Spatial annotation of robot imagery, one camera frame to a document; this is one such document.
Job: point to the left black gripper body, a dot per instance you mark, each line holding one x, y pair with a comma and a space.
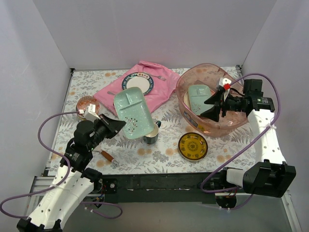
106, 125

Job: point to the yellow patterned plate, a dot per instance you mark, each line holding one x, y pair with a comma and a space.
192, 146

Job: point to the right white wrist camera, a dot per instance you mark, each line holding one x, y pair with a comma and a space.
224, 83

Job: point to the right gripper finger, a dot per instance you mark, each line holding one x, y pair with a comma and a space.
212, 114
216, 99

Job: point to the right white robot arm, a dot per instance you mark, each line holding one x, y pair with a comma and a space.
270, 175

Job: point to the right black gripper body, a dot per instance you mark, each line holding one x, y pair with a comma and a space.
222, 105

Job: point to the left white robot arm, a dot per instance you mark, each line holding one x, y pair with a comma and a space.
74, 180

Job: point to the dark green mug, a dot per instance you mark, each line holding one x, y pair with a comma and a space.
152, 137

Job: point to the green rimmed white plate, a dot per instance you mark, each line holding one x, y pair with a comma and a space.
139, 79

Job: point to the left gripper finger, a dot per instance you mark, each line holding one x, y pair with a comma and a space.
112, 124
111, 134

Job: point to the wooden handled metal scraper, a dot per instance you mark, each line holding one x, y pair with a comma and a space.
108, 157

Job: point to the pink satin cloth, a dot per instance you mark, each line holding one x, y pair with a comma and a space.
156, 81

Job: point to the mint divided rectangular tray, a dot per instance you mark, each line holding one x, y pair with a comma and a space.
197, 95

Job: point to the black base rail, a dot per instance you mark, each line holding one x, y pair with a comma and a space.
157, 188

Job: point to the red patterned bowl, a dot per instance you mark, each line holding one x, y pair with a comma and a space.
85, 101

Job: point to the aluminium frame rail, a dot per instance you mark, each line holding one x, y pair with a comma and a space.
44, 182

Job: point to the pink transparent plastic bin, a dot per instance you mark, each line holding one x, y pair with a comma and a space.
210, 75

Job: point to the silver fork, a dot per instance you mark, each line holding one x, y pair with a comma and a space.
159, 77

